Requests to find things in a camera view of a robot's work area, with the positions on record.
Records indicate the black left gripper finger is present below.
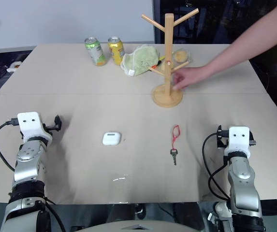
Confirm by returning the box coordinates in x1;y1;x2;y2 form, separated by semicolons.
54;115;63;131

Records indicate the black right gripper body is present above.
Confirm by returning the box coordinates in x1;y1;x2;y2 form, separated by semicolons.
216;125;229;149

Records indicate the wooden branch hanger stand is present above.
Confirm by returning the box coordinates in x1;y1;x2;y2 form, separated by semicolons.
142;8;199;108

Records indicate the person's bare hand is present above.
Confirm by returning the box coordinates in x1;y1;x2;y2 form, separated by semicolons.
172;64;214;91

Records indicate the silver key with red loop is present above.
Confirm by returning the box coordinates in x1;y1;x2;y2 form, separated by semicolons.
169;124;181;167

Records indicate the white earbud case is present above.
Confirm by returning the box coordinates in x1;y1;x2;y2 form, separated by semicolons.
102;131;122;146

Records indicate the white orange floor device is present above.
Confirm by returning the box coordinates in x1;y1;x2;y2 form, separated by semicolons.
6;61;23;73

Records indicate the green drink can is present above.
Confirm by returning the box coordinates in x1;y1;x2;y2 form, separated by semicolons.
84;36;108;67

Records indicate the yellow drink can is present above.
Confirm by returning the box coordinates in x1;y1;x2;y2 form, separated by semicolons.
107;36;126;66

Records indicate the wrapped round yellow pastry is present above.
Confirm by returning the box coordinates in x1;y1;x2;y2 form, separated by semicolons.
172;49;191;64

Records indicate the orange yellow marker pen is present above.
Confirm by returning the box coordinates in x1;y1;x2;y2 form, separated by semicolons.
152;56;166;70

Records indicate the green white cloth pouch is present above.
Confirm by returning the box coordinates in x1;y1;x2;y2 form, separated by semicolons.
120;45;162;77

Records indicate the dark rounded shape under table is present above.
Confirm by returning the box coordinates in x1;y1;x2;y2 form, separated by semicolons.
132;203;146;219

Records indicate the silver robot torso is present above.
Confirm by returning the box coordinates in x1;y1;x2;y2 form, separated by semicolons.
74;219;202;232

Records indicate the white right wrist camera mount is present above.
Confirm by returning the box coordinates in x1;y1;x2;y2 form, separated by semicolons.
224;125;252;155

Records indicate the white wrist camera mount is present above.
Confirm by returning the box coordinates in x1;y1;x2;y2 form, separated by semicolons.
224;125;252;155
16;111;51;142

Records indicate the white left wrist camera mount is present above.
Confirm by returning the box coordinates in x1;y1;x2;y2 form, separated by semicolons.
16;111;51;142

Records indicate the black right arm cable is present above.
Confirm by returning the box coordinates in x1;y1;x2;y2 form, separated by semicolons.
202;132;231;202

